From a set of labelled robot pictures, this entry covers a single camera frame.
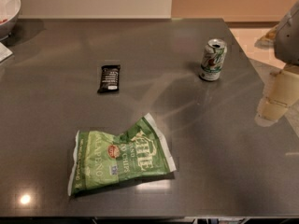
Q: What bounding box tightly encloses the green kettle chips bag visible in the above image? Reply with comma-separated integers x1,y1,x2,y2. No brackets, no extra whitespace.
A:
68,114,176,196

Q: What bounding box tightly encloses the white bowl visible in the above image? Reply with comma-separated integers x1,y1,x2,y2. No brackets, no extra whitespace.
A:
0,0,21,40

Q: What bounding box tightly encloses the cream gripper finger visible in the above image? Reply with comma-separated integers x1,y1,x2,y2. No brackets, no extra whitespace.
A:
255,64,299,127

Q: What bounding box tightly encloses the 7up soda can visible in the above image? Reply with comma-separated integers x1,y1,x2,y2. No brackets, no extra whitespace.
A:
199,38,227,81

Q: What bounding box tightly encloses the black rxbar chocolate bar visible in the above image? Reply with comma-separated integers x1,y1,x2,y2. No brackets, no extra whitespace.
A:
97,64,121,93

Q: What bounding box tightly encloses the white paper sheet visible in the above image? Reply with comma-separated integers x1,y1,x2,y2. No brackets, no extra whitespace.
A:
0,42,13,62

